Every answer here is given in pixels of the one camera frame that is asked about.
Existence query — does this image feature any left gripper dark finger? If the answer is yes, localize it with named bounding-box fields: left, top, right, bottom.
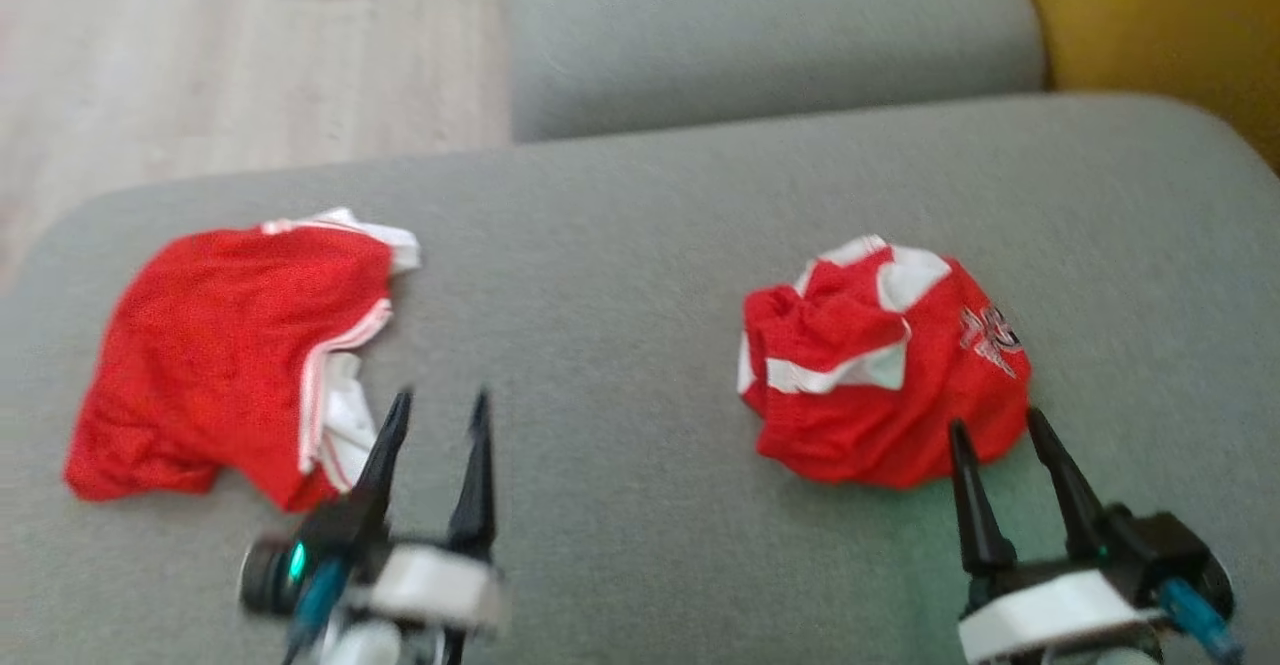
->
left=447, top=389, right=499, bottom=559
left=340, top=388, right=414, bottom=551

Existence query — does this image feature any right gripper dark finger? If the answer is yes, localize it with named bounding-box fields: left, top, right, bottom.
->
left=1027, top=408, right=1114, bottom=562
left=951, top=420, right=1019, bottom=575

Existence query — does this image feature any right gripper white-banded body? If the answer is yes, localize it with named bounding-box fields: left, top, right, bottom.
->
left=957, top=545, right=1167, bottom=665

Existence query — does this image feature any left gripper white-banded body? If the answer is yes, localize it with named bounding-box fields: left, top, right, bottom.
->
left=345, top=540, right=508, bottom=638

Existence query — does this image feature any red jersey with white sleeves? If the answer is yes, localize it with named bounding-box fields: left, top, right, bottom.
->
left=737, top=234, right=1033, bottom=491

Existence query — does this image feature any red white-trimmed garment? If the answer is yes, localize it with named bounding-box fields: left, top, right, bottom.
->
left=63, top=207, right=422, bottom=514

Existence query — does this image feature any grey sofa seat cushion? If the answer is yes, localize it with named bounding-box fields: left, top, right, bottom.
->
left=0, top=93, right=1280, bottom=665

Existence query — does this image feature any mustard yellow furniture panel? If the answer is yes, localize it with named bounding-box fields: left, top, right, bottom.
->
left=1005, top=0, right=1280, bottom=174

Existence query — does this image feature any grey sofa backrest cushion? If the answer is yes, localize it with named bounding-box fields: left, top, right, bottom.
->
left=505, top=0, right=1049, bottom=143

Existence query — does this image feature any blue cable plug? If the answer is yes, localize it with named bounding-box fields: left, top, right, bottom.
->
left=283, top=557, right=349, bottom=665
left=1160, top=577, right=1246, bottom=664

